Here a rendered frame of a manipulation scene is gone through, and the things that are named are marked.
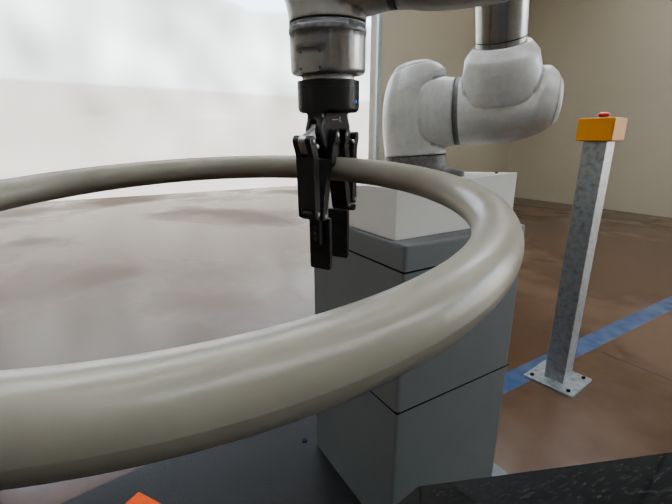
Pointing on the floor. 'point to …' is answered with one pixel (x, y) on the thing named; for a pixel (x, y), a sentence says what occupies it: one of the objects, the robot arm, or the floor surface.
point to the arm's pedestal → (415, 382)
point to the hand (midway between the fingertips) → (330, 239)
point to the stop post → (579, 253)
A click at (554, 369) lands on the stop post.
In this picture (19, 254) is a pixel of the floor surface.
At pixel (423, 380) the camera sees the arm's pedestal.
